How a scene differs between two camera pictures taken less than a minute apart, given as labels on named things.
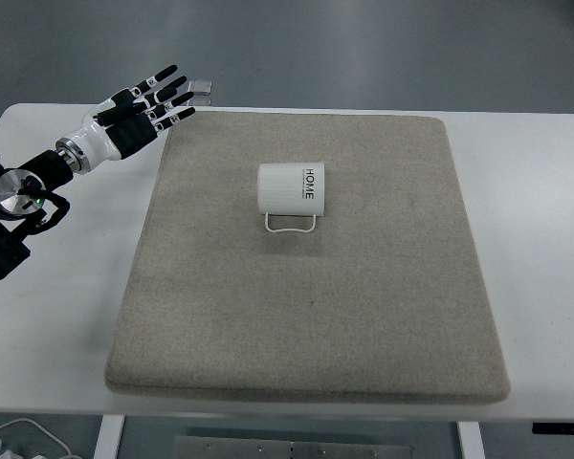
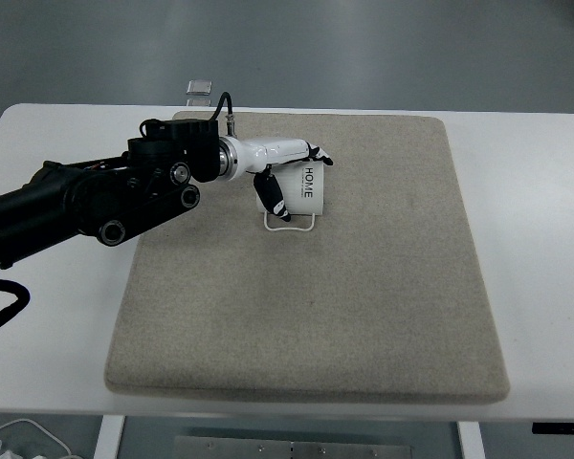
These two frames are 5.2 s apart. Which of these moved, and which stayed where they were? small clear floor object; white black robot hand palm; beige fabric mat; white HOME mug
Moved: white black robot hand palm
Stayed: beige fabric mat; small clear floor object; white HOME mug
